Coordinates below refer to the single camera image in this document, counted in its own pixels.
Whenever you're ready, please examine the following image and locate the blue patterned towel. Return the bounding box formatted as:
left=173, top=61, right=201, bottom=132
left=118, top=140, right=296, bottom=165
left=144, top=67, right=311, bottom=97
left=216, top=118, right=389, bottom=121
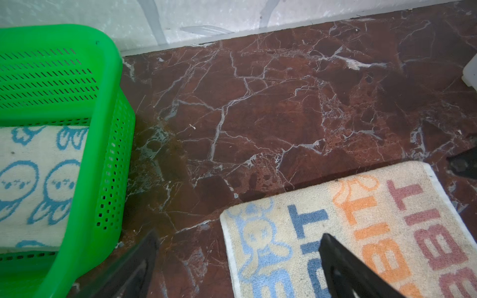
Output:
left=1, top=125, right=89, bottom=253

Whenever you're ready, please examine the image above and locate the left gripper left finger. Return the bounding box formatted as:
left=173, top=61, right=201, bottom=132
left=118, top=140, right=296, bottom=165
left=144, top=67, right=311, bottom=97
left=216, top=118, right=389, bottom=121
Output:
left=70, top=230, right=159, bottom=298

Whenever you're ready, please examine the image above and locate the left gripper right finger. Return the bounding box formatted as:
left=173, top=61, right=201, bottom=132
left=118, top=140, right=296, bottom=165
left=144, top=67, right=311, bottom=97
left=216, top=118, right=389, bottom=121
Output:
left=319, top=233, right=404, bottom=298

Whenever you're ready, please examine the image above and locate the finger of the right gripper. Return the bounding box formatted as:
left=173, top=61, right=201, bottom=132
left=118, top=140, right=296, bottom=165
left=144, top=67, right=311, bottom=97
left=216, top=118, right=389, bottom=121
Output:
left=447, top=147, right=477, bottom=180

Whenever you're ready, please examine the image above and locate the white plastic basket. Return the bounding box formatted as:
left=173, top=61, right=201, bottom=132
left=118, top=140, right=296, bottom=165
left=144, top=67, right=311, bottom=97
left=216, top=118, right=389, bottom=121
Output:
left=462, top=55, right=477, bottom=91

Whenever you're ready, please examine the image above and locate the green plastic basket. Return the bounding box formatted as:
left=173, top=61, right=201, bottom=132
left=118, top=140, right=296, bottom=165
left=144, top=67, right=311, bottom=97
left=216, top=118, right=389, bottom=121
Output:
left=1, top=24, right=135, bottom=298

